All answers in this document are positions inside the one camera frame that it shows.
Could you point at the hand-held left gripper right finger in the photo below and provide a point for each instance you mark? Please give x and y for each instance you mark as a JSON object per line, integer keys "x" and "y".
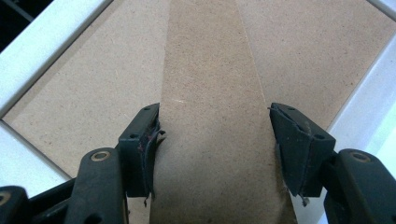
{"x": 299, "y": 149}

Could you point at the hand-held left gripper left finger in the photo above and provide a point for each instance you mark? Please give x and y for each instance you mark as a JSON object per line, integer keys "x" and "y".
{"x": 137, "y": 155}

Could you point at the brown fibreboard frame stand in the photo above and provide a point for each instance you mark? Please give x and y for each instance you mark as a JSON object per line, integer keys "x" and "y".
{"x": 211, "y": 77}

